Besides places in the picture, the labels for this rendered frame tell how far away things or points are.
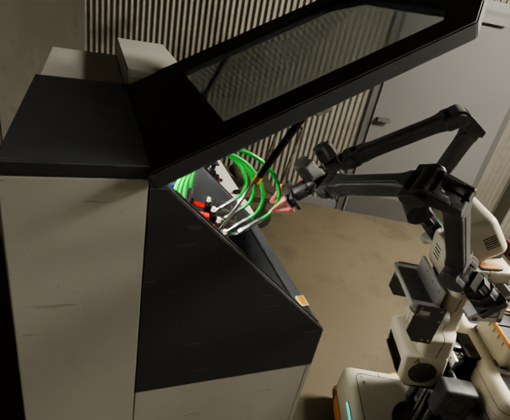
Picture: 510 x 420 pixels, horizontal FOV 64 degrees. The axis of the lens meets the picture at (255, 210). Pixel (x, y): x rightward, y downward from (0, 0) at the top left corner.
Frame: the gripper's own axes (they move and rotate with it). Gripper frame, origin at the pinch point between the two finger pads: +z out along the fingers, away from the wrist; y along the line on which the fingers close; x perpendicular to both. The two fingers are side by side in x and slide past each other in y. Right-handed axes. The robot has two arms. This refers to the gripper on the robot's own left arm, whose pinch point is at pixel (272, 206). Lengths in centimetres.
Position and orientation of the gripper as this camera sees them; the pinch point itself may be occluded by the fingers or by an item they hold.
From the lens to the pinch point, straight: 144.1
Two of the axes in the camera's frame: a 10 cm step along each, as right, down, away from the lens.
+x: 5.6, 5.9, 5.8
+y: 0.7, 6.7, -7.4
